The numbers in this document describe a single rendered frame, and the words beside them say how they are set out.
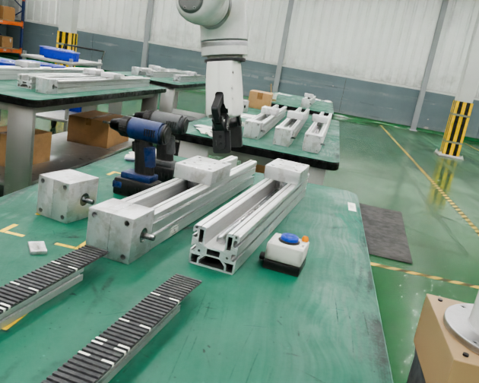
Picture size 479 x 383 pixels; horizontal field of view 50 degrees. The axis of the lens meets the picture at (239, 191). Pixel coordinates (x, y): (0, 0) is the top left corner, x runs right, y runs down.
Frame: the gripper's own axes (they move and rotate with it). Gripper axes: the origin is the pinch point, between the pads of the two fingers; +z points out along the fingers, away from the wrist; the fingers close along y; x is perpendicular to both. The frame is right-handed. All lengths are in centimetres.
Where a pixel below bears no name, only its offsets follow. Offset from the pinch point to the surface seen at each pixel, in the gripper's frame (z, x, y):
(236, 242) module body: 20.5, -0.7, -5.6
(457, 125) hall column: 75, 209, -994
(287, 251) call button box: 24.0, 9.0, -11.1
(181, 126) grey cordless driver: 1, -31, -61
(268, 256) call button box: 25.3, 4.8, -11.4
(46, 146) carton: 27, -202, -246
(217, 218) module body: 17.2, -6.1, -11.8
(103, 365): 22.8, -6.7, 39.9
